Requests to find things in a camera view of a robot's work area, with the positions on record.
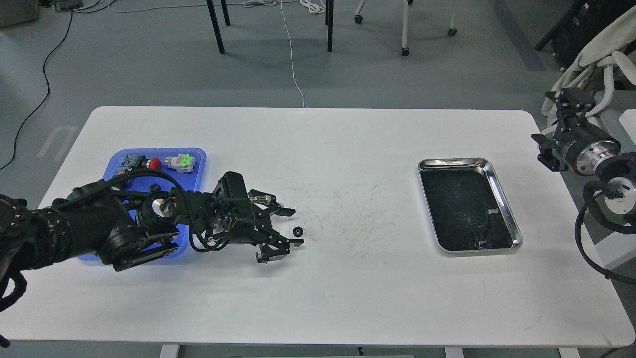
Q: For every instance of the white chair with beige cloth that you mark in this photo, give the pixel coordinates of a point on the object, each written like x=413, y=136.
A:
x=600, y=57

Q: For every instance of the blue plastic tray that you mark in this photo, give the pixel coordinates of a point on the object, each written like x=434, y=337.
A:
x=189, y=181

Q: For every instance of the grey green connector part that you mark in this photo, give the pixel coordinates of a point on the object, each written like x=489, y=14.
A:
x=183, y=163

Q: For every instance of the metal tray with black mat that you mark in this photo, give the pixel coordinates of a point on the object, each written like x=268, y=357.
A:
x=468, y=208

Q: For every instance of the red push button switch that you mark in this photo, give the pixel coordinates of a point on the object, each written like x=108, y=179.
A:
x=131, y=163

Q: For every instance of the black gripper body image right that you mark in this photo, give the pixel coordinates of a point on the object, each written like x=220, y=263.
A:
x=582, y=148

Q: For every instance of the white rolling chair base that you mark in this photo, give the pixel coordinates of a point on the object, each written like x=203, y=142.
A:
x=406, y=4

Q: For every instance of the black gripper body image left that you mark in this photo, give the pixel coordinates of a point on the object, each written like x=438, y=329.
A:
x=235, y=220

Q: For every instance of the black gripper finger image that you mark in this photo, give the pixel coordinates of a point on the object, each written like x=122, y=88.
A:
x=266, y=204
x=572, y=105
x=274, y=247
x=547, y=156

